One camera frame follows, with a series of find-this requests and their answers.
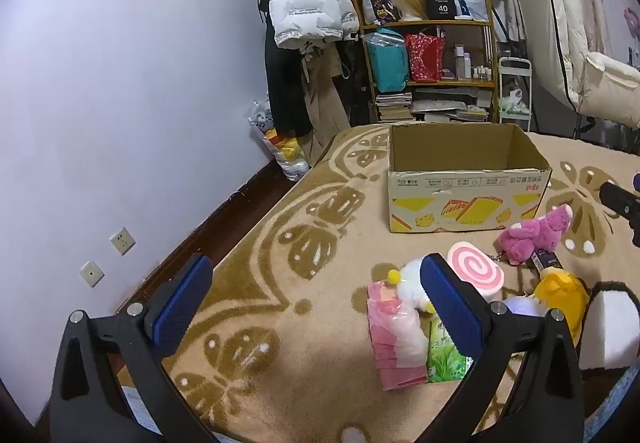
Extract stack of books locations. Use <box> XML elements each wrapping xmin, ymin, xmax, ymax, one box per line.
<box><xmin>375</xmin><ymin>92</ymin><xmax>413</xmax><ymax>124</ymax></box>

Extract beige trench coat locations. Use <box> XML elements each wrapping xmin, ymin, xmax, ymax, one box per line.
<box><xmin>300</xmin><ymin>40</ymin><xmax>353</xmax><ymax>164</ymax></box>

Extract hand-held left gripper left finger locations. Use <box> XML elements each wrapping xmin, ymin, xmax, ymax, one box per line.
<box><xmin>49</xmin><ymin>252</ymin><xmax>217</xmax><ymax>443</ymax></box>

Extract white trolley cart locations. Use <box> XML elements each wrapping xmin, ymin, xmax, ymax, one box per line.
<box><xmin>497</xmin><ymin>56</ymin><xmax>533</xmax><ymax>134</ymax></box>

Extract pile of magazines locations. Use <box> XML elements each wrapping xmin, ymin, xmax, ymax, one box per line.
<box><xmin>412</xmin><ymin>88</ymin><xmax>493</xmax><ymax>123</ymax></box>

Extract wooden shelf rack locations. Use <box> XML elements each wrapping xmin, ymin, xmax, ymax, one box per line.
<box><xmin>350</xmin><ymin>0</ymin><xmax>501</xmax><ymax>124</ymax></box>

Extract pink bear plush toy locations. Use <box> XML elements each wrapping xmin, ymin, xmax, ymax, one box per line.
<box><xmin>492</xmin><ymin>204</ymin><xmax>575</xmax><ymax>268</ymax></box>

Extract black and white plush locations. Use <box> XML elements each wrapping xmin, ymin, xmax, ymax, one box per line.
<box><xmin>577</xmin><ymin>280</ymin><xmax>640</xmax><ymax>374</ymax></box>

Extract green tissue pack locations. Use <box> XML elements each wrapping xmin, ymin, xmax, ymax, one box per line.
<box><xmin>426</xmin><ymin>315</ymin><xmax>473</xmax><ymax>384</ymax></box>

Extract black hanging coat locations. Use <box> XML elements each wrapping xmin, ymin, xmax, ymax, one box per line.
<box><xmin>257</xmin><ymin>0</ymin><xmax>316</xmax><ymax>136</ymax></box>

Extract pale green plastic bag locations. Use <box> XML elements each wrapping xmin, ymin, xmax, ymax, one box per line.
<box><xmin>500</xmin><ymin>90</ymin><xmax>532</xmax><ymax>119</ymax></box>

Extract black box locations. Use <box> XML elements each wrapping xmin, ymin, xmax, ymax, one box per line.
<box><xmin>425</xmin><ymin>0</ymin><xmax>458</xmax><ymax>20</ymax></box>

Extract yellow plush toy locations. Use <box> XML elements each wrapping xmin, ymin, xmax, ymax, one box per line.
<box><xmin>532</xmin><ymin>268</ymin><xmax>591</xmax><ymax>345</ymax></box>

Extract group of cosmetic bottles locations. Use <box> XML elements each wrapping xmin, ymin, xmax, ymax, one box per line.
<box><xmin>452</xmin><ymin>43</ymin><xmax>496</xmax><ymax>81</ymax></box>

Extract printed cardboard box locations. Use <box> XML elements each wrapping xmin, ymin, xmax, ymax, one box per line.
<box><xmin>387</xmin><ymin>122</ymin><xmax>553</xmax><ymax>235</ymax></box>

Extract wall socket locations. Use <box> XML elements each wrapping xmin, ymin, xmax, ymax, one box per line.
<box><xmin>110</xmin><ymin>226</ymin><xmax>137</xmax><ymax>256</ymax></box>
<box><xmin>80</xmin><ymin>260</ymin><xmax>106</xmax><ymax>289</ymax></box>

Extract teal bag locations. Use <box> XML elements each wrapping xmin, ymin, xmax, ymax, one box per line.
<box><xmin>364</xmin><ymin>27</ymin><xmax>411</xmax><ymax>93</ymax></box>

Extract red patterned bag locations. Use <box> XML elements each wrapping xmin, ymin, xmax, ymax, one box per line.
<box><xmin>404</xmin><ymin>33</ymin><xmax>446</xmax><ymax>84</ymax></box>

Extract small black packet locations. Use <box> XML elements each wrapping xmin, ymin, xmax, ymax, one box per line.
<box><xmin>530</xmin><ymin>248</ymin><xmax>563</xmax><ymax>275</ymax></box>

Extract pale round plush ball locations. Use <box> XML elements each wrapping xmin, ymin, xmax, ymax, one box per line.
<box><xmin>502</xmin><ymin>295</ymin><xmax>546</xmax><ymax>324</ymax></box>

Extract white fluffy plush toy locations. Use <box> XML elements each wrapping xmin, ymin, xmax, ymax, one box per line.
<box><xmin>387</xmin><ymin>258</ymin><xmax>438</xmax><ymax>314</ymax></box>

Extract clear plastic bag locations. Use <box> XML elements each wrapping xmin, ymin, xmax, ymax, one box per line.
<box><xmin>248</xmin><ymin>100</ymin><xmax>311</xmax><ymax>181</ymax></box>

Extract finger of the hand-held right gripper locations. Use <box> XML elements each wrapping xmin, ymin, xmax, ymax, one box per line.
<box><xmin>599</xmin><ymin>172</ymin><xmax>640</xmax><ymax>248</ymax></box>

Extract dark hanging garment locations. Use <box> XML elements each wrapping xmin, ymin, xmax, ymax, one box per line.
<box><xmin>335</xmin><ymin>36</ymin><xmax>376</xmax><ymax>129</ymax></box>

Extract pink tissue pack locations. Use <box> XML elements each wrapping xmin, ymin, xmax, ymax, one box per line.
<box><xmin>366</xmin><ymin>280</ymin><xmax>431</xmax><ymax>391</ymax></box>

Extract pink swirl roll plush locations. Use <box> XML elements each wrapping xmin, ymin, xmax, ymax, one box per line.
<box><xmin>446</xmin><ymin>241</ymin><xmax>506</xmax><ymax>301</ymax></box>

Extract beige patterned blanket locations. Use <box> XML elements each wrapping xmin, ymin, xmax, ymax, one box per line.
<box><xmin>112</xmin><ymin>123</ymin><xmax>640</xmax><ymax>443</ymax></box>

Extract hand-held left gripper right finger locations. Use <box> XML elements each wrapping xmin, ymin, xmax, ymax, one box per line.
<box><xmin>417</xmin><ymin>252</ymin><xmax>586</xmax><ymax>443</ymax></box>

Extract white recliner chair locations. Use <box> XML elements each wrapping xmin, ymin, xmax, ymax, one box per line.
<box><xmin>510</xmin><ymin>0</ymin><xmax>640</xmax><ymax>139</ymax></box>

